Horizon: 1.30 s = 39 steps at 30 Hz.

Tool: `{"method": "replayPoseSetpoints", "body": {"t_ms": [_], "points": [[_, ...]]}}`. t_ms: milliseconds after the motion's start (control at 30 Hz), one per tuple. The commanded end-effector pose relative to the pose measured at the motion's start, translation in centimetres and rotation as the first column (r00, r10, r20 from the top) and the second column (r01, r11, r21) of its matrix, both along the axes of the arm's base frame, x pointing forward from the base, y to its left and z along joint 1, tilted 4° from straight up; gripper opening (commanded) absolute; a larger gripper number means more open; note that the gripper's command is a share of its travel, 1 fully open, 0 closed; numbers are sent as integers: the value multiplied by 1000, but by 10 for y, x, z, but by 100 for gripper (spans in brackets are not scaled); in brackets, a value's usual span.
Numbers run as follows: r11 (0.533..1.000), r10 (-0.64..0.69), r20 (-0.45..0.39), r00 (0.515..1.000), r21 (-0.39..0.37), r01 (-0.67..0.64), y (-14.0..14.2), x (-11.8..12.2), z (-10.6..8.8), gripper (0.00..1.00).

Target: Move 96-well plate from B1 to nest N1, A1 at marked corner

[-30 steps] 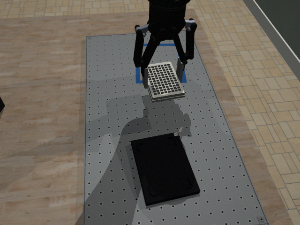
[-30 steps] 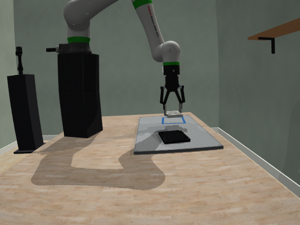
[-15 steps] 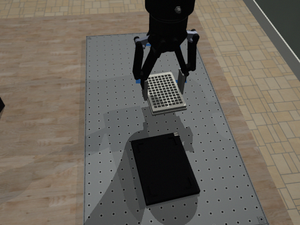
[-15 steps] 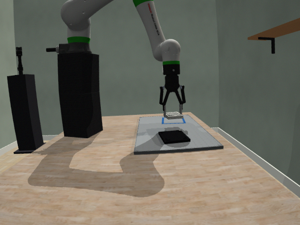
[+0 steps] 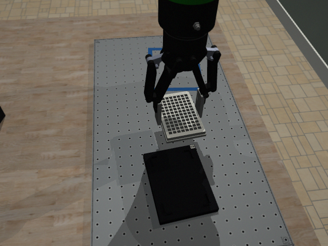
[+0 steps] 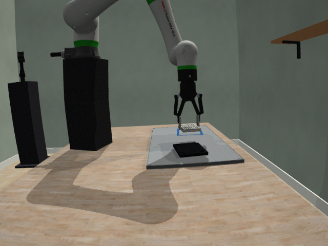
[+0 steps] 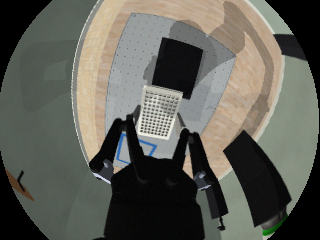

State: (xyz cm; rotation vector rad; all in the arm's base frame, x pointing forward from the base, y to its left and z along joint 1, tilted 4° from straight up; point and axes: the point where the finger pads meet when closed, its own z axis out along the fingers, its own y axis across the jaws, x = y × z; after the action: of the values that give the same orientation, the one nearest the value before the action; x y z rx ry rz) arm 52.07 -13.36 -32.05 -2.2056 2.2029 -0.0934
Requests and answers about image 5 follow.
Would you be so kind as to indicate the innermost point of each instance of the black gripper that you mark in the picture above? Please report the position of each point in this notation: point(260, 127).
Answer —
point(181, 54)

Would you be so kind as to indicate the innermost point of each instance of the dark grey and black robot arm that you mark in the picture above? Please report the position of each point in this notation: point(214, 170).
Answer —
point(187, 18)

